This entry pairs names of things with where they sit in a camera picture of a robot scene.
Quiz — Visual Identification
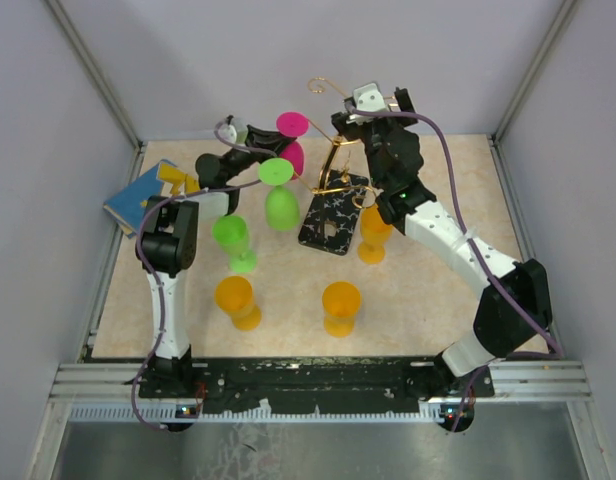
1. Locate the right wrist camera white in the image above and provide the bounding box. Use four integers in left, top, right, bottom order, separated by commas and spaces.
344, 82, 388, 113

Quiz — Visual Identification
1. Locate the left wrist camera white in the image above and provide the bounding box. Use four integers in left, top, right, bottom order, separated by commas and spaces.
216, 115, 248, 145

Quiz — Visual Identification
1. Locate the pink wine glass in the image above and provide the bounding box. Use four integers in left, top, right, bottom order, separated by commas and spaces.
276, 111, 310, 178

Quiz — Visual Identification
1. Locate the orange wine glass front middle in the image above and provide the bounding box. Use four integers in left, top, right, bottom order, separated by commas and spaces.
322, 281, 362, 338

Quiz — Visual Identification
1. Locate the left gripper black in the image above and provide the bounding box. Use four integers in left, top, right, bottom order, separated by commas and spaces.
224, 125, 297, 182

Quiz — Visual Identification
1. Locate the orange wine glass front left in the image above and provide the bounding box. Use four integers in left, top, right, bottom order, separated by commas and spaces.
214, 276, 262, 331

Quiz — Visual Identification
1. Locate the green wine glass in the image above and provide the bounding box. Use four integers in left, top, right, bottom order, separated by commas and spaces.
258, 157, 300, 231
212, 215, 257, 274

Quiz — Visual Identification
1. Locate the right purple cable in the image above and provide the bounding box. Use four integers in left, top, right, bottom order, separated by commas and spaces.
345, 109, 565, 434

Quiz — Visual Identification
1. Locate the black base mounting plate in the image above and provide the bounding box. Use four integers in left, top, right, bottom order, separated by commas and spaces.
139, 356, 494, 414

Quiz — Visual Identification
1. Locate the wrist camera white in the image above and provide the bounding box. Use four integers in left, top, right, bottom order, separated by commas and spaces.
344, 82, 388, 113
216, 115, 248, 145

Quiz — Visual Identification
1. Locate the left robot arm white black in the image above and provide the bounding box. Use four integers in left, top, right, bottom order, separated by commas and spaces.
135, 117, 297, 397

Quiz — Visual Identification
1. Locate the orange wine glass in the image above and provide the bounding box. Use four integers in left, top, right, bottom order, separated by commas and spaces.
357, 205, 393, 264
322, 281, 362, 338
214, 276, 262, 331

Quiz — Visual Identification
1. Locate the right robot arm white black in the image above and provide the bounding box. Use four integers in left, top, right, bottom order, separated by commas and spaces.
331, 82, 552, 396

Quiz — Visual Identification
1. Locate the orange wine glass right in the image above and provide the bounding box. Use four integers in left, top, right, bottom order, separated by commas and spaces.
357, 205, 393, 264

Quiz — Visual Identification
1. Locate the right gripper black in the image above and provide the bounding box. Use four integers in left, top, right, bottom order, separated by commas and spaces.
332, 90, 417, 190

